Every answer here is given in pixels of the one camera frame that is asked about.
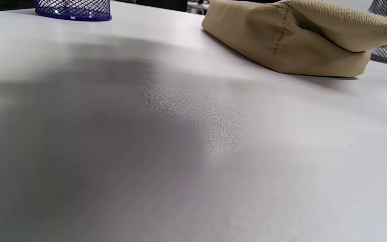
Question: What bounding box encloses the beige velcro pencil pouch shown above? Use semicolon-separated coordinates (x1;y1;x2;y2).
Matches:
202;0;387;78

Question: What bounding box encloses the blue mesh pen cup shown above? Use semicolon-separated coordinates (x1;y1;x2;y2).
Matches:
35;0;112;22

